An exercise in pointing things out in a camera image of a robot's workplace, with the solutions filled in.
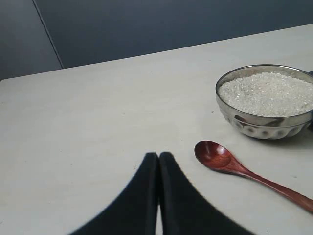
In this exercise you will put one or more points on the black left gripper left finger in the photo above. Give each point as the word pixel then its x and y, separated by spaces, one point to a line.
pixel 134 211

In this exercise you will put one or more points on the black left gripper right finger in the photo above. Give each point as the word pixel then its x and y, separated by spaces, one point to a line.
pixel 183 210

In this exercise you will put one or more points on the steel bowl of rice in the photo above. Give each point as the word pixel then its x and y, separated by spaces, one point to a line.
pixel 266 101

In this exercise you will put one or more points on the dark red wooden spoon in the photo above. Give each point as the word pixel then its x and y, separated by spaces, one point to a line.
pixel 217 158

